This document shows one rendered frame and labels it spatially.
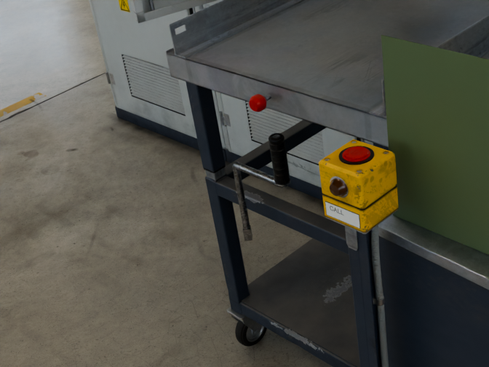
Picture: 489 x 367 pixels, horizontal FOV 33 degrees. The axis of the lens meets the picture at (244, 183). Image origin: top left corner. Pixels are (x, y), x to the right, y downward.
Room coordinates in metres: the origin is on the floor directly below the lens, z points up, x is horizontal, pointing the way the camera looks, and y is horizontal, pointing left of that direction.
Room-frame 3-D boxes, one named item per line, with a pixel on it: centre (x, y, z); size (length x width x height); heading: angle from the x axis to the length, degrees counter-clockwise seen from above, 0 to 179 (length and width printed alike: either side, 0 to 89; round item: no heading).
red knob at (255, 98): (1.42, -0.06, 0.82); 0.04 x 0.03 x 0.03; 129
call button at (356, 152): (1.01, -0.16, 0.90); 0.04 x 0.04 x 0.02
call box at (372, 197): (1.01, -0.16, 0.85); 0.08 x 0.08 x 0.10; 39
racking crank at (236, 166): (1.45, -0.03, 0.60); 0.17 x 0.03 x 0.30; 38
